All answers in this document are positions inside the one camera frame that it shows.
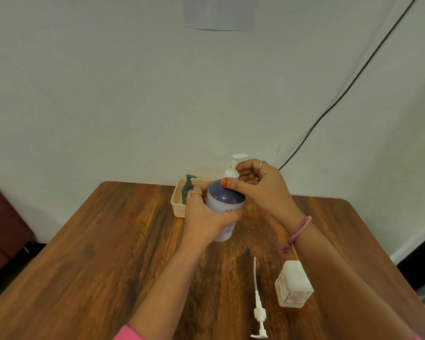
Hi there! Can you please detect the person's left hand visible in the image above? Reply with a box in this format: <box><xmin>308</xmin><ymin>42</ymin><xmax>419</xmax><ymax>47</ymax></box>
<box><xmin>182</xmin><ymin>187</ymin><xmax>245</xmax><ymax>245</ymax></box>

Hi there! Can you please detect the person's right hand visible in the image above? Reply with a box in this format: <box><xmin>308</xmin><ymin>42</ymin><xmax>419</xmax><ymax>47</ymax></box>
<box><xmin>221</xmin><ymin>158</ymin><xmax>306</xmax><ymax>229</ymax></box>

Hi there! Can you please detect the white pump dispenser head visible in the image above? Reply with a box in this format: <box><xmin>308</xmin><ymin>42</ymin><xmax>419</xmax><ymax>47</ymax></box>
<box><xmin>224</xmin><ymin>153</ymin><xmax>249</xmax><ymax>181</ymax></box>

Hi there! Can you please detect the blue and white lotion bottle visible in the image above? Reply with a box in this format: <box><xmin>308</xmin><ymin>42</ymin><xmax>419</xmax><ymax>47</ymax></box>
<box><xmin>205</xmin><ymin>178</ymin><xmax>247</xmax><ymax>242</ymax></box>

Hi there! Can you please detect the person's left forearm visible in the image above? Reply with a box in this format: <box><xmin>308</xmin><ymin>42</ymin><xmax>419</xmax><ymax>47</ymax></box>
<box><xmin>127</xmin><ymin>237</ymin><xmax>214</xmax><ymax>340</ymax></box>

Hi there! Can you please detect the person's right forearm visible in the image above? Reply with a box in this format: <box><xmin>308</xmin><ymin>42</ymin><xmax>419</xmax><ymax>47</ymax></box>
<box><xmin>283</xmin><ymin>215</ymin><xmax>423</xmax><ymax>340</ymax></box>

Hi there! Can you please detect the dark green pump bottle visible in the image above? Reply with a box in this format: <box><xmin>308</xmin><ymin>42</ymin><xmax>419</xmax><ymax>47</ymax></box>
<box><xmin>181</xmin><ymin>174</ymin><xmax>198</xmax><ymax>205</ymax></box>

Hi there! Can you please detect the cream plastic basket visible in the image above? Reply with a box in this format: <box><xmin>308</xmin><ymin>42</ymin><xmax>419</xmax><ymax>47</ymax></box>
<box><xmin>170</xmin><ymin>178</ymin><xmax>214</xmax><ymax>219</ymax></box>

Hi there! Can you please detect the pink wrist band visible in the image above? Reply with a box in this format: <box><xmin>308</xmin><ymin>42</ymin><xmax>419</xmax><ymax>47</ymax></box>
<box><xmin>279</xmin><ymin>215</ymin><xmax>312</xmax><ymax>255</ymax></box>

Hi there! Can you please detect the white square jar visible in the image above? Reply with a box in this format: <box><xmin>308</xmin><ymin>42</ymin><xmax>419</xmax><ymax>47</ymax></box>
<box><xmin>274</xmin><ymin>260</ymin><xmax>315</xmax><ymax>309</ymax></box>

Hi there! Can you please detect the white pump with long tube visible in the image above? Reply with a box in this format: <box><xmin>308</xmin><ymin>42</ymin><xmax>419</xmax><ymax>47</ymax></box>
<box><xmin>250</xmin><ymin>257</ymin><xmax>269</xmax><ymax>340</ymax></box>

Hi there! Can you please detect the pink sleeve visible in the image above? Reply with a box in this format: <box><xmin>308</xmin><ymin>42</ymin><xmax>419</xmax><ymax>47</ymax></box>
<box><xmin>113</xmin><ymin>324</ymin><xmax>146</xmax><ymax>340</ymax></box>

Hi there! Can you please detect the dark red seat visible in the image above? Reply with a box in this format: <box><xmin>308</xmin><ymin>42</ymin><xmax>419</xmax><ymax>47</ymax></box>
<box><xmin>0</xmin><ymin>184</ymin><xmax>35</xmax><ymax>284</ymax></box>

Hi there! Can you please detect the black cable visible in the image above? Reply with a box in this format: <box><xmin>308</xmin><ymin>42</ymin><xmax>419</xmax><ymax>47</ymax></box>
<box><xmin>278</xmin><ymin>0</ymin><xmax>419</xmax><ymax>171</ymax></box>

